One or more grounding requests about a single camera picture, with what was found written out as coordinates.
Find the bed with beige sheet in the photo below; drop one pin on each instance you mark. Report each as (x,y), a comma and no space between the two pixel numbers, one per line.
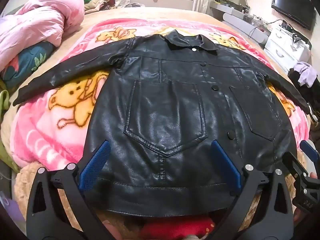
(150,12)

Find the pink printed blanket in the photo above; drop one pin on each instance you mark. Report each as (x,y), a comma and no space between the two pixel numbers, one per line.
(62,130)

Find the green cloth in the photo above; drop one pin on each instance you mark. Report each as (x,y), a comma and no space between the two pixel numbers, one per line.
(3,100)

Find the dark clothes heap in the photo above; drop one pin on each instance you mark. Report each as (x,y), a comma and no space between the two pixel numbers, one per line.
(293,76)

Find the white drawer cabinet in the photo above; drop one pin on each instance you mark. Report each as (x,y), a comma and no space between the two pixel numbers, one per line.
(280,42)

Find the red cloth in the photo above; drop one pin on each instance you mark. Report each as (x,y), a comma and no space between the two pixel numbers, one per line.
(180,226)

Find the dark floral pillow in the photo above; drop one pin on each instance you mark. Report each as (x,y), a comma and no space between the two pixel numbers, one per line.
(25,62)

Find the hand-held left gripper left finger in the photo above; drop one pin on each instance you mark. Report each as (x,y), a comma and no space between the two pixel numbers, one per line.
(95,166)

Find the black flat television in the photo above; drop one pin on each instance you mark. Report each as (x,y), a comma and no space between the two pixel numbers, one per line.
(292,5)

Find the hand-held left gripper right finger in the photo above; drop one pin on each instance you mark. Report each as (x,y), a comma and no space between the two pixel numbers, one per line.
(225,166)

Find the pink quilt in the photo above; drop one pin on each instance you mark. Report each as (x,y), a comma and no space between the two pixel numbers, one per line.
(37,22)

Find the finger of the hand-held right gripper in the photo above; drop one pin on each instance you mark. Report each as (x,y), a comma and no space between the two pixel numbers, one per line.
(293,162)
(309,150)

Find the purple garment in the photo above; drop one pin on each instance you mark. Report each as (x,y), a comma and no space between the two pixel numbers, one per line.
(308,73)

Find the black leather jacket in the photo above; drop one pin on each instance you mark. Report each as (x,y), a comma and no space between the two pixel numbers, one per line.
(175,105)

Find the grey dressing table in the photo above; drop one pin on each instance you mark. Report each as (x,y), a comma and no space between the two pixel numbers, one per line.
(240,22)

